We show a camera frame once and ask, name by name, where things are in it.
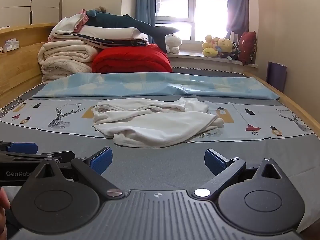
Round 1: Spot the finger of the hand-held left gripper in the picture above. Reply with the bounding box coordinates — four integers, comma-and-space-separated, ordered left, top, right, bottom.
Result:
0, 151, 75, 165
0, 141, 38, 155

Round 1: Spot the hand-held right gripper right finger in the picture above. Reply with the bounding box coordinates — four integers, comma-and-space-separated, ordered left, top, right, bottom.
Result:
192, 149, 287, 202

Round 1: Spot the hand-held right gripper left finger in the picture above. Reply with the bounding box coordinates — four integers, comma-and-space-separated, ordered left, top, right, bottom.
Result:
32, 147, 125, 201

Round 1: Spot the white shirt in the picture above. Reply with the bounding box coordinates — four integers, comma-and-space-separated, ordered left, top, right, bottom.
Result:
92, 97, 225, 148

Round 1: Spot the stack of folded clothes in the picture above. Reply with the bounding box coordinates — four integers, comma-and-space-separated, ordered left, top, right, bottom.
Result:
84, 9, 180, 53

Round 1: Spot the person's left hand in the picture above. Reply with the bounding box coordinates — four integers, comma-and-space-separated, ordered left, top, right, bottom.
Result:
0, 187, 12, 234

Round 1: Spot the light blue patterned sheet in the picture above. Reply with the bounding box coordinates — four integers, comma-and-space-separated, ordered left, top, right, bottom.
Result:
32, 72, 280, 101

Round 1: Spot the cream folded blanket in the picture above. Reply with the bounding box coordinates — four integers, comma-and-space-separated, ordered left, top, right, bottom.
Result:
37, 40, 100, 85

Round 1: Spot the tissue box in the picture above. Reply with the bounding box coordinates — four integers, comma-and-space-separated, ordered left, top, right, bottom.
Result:
2, 38, 20, 52

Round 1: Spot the red cushion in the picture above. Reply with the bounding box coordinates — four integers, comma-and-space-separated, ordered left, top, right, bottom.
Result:
91, 44, 173, 74

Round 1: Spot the windowsill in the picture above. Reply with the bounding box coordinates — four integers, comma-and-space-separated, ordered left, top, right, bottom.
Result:
166, 51, 258, 68

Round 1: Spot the purple box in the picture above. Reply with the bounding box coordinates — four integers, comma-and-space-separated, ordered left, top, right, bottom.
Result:
266, 61, 287, 93

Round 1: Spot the dark patchwork doll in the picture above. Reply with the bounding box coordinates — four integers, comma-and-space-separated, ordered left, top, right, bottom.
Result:
220, 42, 242, 61

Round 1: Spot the yellow round-faced plush toy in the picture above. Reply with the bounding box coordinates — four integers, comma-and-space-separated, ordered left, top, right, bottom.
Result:
215, 38, 234, 53

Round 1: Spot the navy star-print blanket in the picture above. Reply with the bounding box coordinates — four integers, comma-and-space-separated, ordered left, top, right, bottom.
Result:
51, 33, 149, 49

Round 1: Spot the dark red pillow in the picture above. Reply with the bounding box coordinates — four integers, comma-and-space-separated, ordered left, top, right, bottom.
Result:
237, 31, 257, 66

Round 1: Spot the white plush toy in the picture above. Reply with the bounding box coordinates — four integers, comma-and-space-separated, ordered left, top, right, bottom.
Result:
165, 34, 182, 54

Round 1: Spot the white folded quilt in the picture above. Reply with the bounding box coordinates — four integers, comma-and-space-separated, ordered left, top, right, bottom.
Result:
54, 25, 148, 40

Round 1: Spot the white pink-trimmed cloth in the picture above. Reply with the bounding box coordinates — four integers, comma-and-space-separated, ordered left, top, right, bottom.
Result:
48, 9, 89, 42

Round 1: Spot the white wardrobe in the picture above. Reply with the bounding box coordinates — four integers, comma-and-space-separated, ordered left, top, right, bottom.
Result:
0, 0, 63, 28

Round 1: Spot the purple curtain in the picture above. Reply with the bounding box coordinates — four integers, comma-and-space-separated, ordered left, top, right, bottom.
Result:
226, 0, 250, 40

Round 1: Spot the blue curtain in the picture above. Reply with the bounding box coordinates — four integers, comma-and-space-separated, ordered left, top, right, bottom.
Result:
136, 0, 157, 44

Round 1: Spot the window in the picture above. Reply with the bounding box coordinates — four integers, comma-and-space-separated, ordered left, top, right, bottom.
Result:
155, 0, 229, 42

